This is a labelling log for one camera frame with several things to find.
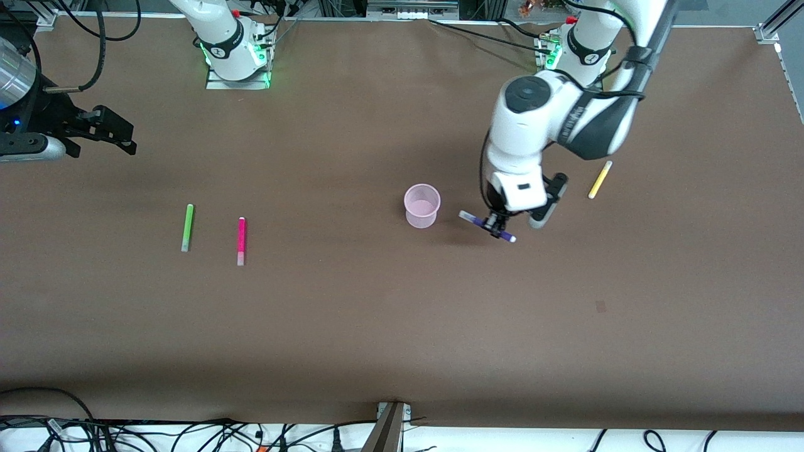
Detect long black table cable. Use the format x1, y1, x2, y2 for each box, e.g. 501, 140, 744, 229
429, 19, 547, 54

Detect brown table cover sheet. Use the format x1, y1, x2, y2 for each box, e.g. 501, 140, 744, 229
0, 14, 804, 434

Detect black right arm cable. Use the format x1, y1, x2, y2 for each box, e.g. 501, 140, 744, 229
43, 0, 142, 94

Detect yellow highlighter pen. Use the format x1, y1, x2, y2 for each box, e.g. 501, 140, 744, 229
588, 161, 613, 200

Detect thick black floor cable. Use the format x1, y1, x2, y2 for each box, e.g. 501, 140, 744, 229
0, 414, 233, 431

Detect short black table cable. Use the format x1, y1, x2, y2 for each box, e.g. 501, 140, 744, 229
499, 18, 553, 40

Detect metal table edge bracket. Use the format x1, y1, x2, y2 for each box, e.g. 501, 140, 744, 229
361, 401, 413, 452

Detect purple highlighter pen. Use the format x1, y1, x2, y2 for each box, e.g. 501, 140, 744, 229
459, 210, 517, 243

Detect aluminium frame profile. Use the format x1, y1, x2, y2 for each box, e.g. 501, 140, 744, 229
763, 0, 804, 29

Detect black looped floor cable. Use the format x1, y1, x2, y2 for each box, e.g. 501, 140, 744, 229
0, 387, 95, 422

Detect pink pen holder cup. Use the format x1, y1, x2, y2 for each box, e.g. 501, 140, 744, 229
404, 183, 442, 229

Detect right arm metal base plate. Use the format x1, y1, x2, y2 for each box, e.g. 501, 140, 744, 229
206, 60, 273, 90

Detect silver power strip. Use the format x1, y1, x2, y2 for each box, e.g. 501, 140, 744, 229
366, 0, 460, 21

